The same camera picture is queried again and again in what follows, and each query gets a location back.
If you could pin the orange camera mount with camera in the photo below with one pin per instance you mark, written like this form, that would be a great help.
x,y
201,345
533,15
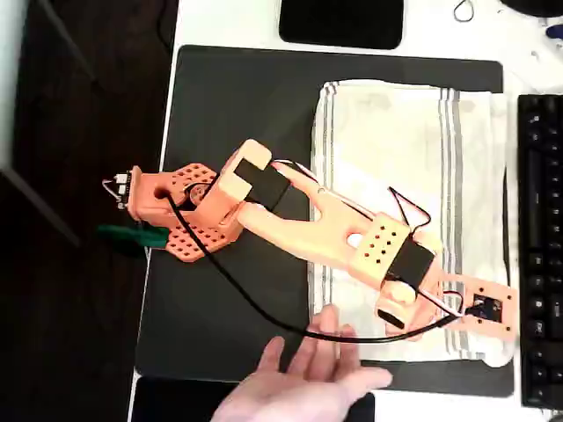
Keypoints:
x,y
499,299

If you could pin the white side table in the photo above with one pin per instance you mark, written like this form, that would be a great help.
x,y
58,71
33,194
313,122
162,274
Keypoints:
x,y
9,88

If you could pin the green table clamp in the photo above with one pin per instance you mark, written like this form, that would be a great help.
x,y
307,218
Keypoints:
x,y
132,237

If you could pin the person's bare hand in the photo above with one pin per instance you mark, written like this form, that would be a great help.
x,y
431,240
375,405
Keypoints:
x,y
299,387

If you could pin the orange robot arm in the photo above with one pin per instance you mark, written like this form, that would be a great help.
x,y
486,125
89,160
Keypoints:
x,y
308,228

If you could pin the white striped towel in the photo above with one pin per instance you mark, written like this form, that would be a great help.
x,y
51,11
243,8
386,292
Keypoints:
x,y
387,145

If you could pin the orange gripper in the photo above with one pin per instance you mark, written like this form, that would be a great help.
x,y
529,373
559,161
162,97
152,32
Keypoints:
x,y
446,326

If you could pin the black round object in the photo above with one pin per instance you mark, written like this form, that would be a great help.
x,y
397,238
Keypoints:
x,y
532,5

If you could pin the large dark grey desk mat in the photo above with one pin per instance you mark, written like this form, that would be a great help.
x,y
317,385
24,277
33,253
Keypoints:
x,y
246,101

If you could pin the orange perforated base plate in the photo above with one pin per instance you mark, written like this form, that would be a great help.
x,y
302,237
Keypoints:
x,y
193,246

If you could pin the wide black pad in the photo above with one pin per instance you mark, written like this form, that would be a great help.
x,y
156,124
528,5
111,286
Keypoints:
x,y
176,400

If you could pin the motor controller circuit board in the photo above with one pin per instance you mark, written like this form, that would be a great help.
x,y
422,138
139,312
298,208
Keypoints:
x,y
123,186

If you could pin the small black pad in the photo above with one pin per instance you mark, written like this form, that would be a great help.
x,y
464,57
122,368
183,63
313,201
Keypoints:
x,y
341,22

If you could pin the black keyboard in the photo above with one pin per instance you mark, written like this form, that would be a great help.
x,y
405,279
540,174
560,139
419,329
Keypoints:
x,y
543,220

